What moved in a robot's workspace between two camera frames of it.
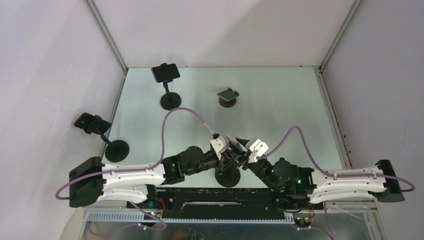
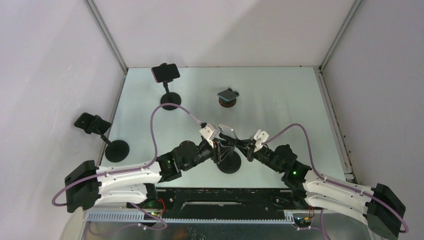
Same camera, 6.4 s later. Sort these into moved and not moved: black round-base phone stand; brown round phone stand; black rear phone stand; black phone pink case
Moved: black round-base phone stand
Not moved: brown round phone stand; black rear phone stand; black phone pink case
